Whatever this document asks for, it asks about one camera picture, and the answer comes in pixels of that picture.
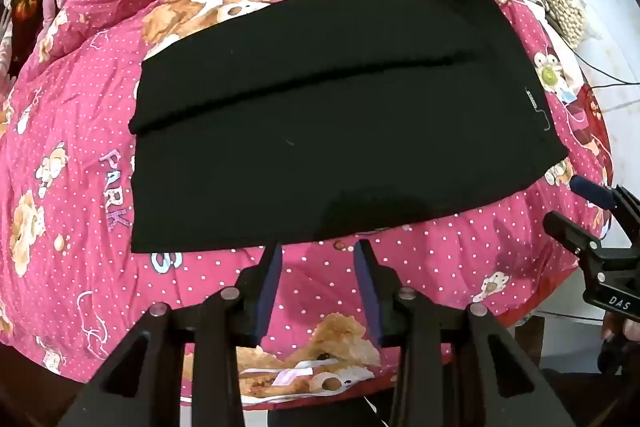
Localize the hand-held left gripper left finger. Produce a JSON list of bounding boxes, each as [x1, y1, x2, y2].
[[57, 243, 284, 427]]

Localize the black pants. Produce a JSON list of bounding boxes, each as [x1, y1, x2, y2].
[[127, 0, 571, 255]]

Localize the person's right hand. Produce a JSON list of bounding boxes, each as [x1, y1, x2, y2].
[[599, 311, 640, 374]]

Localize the black cable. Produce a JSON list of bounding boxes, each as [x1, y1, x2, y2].
[[572, 51, 640, 88], [539, 308, 607, 323]]

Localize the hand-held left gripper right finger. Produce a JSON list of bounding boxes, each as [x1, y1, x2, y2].
[[353, 238, 577, 427]]

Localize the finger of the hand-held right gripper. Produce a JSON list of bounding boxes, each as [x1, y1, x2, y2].
[[543, 210, 607, 259], [570, 176, 640, 219]]

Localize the pink bear print blanket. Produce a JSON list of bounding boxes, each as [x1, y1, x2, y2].
[[0, 0, 613, 408]]

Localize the cream knitted cloth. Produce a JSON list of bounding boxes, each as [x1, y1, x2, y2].
[[530, 0, 590, 48]]

